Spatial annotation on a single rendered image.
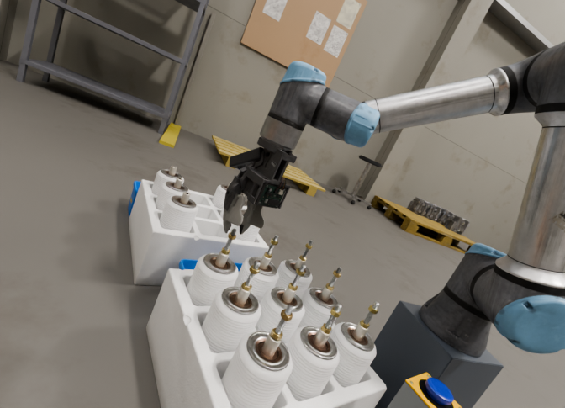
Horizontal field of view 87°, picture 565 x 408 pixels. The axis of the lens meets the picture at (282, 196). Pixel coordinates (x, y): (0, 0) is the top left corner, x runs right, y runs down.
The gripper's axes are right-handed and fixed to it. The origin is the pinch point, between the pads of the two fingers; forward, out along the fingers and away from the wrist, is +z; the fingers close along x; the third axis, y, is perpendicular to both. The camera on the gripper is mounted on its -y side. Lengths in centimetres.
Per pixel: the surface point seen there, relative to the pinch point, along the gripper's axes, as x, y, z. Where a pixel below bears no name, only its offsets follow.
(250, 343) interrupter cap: -4.9, 22.3, 9.2
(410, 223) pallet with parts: 314, -93, 23
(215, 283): -2.3, 4.8, 11.4
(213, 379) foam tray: -8.5, 21.6, 16.5
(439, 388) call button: 14.5, 43.1, 1.5
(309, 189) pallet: 191, -151, 29
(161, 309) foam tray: -7.3, -3.0, 24.3
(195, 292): -4.4, 2.4, 15.4
